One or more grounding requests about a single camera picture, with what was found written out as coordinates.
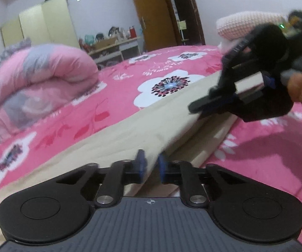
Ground pale yellow wardrobe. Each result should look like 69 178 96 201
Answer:
0 0 81 50

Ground brown wooden door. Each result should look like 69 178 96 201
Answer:
127 0 178 52

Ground pink floral blanket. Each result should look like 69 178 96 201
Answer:
0 45 302 252

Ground pink grey floral quilt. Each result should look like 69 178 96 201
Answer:
0 38 99 145

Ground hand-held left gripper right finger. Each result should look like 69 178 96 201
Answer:
158 152 246 207

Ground cardboard box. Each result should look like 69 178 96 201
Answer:
92 37 118 51

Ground white desk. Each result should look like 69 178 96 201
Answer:
88 37 142 69

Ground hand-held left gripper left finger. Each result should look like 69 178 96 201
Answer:
55 150 147 207

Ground group of desk figurines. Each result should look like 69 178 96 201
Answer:
79 26 132 51

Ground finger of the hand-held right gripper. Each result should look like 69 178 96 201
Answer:
201 101 239 117
188 56 237 112

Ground beige pants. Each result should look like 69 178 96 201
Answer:
0 72 266 244

